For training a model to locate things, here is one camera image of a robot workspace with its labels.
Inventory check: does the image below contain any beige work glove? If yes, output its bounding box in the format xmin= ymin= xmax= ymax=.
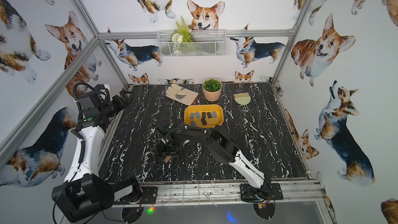
xmin=165 ymin=84 xmax=199 ymax=106

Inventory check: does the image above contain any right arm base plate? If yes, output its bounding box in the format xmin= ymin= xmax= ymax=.
xmin=239 ymin=183 xmax=284 ymax=203

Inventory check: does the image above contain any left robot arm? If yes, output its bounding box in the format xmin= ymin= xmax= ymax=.
xmin=51 ymin=85 xmax=143 ymax=223

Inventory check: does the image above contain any aluminium front rail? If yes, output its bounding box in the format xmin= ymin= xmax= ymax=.
xmin=66 ymin=183 xmax=325 ymax=209

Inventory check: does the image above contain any pink pot green plant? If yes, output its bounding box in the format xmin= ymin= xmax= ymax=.
xmin=203 ymin=79 xmax=222 ymax=102

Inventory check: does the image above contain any yellow storage box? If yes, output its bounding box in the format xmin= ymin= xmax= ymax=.
xmin=184 ymin=104 xmax=224 ymax=128

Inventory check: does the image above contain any orange white eraser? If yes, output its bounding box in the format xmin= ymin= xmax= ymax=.
xmin=164 ymin=156 xmax=171 ymax=163

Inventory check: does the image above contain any artificial fern and flower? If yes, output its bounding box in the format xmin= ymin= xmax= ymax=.
xmin=171 ymin=17 xmax=193 ymax=56

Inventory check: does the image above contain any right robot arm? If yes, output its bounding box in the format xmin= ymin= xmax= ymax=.
xmin=154 ymin=122 xmax=272 ymax=204

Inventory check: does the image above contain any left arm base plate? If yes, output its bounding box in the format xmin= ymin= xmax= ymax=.
xmin=114 ymin=186 xmax=158 ymax=205

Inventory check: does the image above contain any white wire wall basket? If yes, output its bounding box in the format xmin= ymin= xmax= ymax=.
xmin=157 ymin=30 xmax=227 ymax=58

